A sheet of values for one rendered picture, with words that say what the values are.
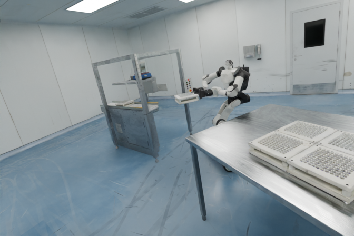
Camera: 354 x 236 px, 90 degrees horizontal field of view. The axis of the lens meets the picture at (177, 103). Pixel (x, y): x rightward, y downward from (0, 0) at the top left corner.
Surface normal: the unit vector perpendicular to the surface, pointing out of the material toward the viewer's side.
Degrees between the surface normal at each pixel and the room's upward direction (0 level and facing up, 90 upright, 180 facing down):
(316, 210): 0
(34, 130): 90
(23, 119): 90
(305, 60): 90
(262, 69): 90
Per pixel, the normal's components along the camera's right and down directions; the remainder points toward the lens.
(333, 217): -0.16, -0.96
